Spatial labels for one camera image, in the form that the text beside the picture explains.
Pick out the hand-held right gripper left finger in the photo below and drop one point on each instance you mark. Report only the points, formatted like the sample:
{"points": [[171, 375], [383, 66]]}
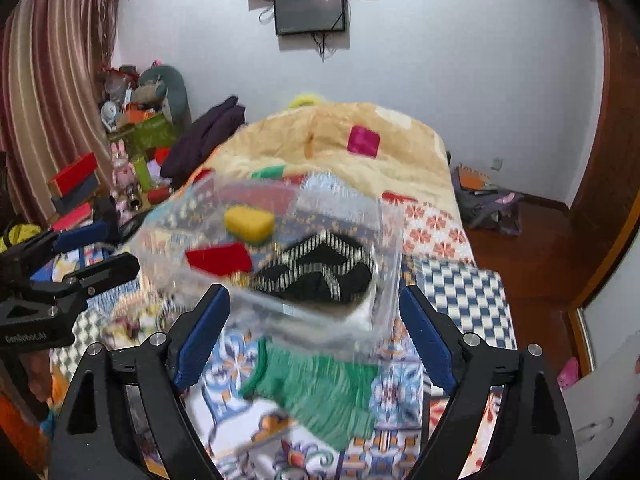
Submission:
{"points": [[200, 342]]}

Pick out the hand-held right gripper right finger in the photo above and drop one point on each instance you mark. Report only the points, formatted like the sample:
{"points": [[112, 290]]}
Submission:
{"points": [[425, 340]]}

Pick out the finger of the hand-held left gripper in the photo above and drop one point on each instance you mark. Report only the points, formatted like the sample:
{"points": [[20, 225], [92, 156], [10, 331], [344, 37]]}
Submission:
{"points": [[80, 237], [107, 270]]}

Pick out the green knit sock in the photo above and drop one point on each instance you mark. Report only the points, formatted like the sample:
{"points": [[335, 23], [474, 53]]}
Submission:
{"points": [[320, 390]]}

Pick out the clear plastic container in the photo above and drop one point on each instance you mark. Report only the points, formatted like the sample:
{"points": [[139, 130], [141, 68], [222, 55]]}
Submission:
{"points": [[320, 210]]}

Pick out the yellow black cloth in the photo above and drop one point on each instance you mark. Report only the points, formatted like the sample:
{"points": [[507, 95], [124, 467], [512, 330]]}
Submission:
{"points": [[17, 234]]}

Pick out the red flat box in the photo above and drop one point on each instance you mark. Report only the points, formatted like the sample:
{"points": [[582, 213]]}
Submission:
{"points": [[72, 172]]}

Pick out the pink bunny toy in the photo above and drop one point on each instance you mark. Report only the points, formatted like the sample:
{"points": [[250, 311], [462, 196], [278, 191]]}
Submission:
{"points": [[121, 165]]}

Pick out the red sponge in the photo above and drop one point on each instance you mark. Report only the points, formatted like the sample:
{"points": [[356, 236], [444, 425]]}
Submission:
{"points": [[220, 259]]}

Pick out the patterned patchwork bed sheet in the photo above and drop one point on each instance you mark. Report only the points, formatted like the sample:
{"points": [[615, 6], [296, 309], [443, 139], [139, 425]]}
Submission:
{"points": [[435, 240]]}

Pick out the orange cloth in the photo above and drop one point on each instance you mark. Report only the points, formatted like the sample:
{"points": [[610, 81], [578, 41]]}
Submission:
{"points": [[22, 420]]}

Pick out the yellow sponge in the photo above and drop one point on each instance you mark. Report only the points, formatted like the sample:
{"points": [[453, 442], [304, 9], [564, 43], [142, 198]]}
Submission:
{"points": [[249, 225]]}

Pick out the black white patterned sock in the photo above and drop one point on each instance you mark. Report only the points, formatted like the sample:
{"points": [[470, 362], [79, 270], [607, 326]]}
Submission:
{"points": [[312, 270]]}

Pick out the grey purple backpack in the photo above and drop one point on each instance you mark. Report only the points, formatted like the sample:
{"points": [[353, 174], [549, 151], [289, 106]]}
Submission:
{"points": [[482, 205]]}

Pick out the pink slipper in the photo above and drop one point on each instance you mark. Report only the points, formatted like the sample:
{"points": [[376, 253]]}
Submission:
{"points": [[569, 374]]}

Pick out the dark purple garment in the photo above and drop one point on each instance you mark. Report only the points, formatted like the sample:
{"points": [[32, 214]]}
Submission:
{"points": [[205, 140]]}

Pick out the grey green plush toy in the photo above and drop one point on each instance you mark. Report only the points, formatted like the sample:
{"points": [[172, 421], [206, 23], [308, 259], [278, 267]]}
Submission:
{"points": [[170, 85]]}

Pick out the green sponge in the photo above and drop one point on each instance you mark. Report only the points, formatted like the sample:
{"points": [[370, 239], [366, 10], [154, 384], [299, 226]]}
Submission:
{"points": [[267, 172]]}

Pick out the magenta square sponge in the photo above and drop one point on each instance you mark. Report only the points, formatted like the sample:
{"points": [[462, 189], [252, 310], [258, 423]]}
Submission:
{"points": [[364, 141]]}

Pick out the beige plush blanket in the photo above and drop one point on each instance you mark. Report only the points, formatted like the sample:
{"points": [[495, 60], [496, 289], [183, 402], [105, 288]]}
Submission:
{"points": [[325, 135]]}

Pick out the yellow fuzzy item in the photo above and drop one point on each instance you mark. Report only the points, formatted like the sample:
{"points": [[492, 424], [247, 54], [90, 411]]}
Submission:
{"points": [[305, 101]]}

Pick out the white wall socket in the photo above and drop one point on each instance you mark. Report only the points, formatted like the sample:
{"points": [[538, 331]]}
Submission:
{"points": [[497, 163]]}

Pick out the brown wooden door frame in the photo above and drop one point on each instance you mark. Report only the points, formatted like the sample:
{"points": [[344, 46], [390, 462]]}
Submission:
{"points": [[617, 160]]}

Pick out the small black wall screen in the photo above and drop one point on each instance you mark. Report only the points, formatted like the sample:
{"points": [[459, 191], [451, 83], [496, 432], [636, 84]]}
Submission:
{"points": [[310, 10]]}

